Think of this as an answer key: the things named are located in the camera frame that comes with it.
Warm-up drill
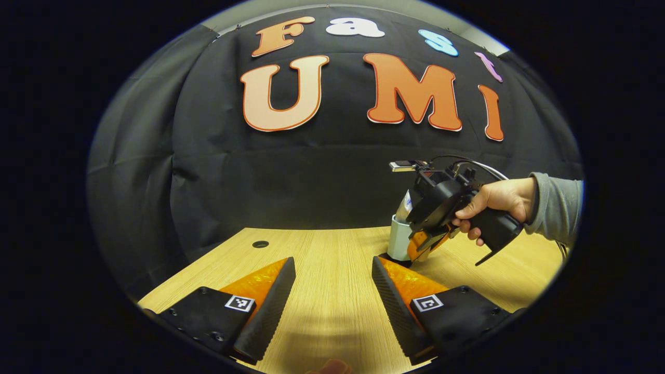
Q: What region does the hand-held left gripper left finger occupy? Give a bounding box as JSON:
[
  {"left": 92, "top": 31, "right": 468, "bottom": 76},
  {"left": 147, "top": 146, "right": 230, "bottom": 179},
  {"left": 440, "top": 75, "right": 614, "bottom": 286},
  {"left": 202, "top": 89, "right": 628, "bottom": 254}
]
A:
[{"left": 141, "top": 256, "right": 297, "bottom": 365}]

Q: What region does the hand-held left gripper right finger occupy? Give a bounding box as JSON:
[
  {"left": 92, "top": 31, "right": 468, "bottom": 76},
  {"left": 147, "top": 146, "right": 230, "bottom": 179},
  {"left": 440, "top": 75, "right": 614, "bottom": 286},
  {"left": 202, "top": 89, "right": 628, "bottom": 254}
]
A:
[{"left": 371, "top": 255, "right": 520, "bottom": 366}]

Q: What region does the grey cup with wooden handle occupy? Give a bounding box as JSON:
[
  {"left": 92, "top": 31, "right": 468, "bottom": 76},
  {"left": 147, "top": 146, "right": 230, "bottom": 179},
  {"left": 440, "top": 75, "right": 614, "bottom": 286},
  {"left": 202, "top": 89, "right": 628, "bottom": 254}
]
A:
[{"left": 387, "top": 214, "right": 416, "bottom": 262}]

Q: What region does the white toothpaste tube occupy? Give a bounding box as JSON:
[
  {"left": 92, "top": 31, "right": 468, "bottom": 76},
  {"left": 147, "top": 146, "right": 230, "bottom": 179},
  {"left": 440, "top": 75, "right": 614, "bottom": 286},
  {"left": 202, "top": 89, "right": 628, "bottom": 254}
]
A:
[{"left": 395, "top": 190, "right": 416, "bottom": 223}]

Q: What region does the wooden desktop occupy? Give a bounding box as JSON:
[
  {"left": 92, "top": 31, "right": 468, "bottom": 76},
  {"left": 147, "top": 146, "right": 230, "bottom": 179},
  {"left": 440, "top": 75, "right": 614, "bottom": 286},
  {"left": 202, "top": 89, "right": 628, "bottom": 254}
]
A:
[{"left": 136, "top": 227, "right": 569, "bottom": 374}]

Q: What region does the black backdrop cloth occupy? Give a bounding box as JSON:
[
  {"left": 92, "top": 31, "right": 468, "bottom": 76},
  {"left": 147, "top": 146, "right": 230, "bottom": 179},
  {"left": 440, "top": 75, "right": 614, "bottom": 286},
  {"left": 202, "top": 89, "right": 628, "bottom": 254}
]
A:
[{"left": 86, "top": 5, "right": 583, "bottom": 302}]

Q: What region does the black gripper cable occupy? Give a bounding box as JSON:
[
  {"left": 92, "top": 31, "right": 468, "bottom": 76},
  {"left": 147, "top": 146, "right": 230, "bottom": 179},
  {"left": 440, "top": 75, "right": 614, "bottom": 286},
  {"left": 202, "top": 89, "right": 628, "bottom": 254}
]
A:
[{"left": 430, "top": 155, "right": 510, "bottom": 182}]

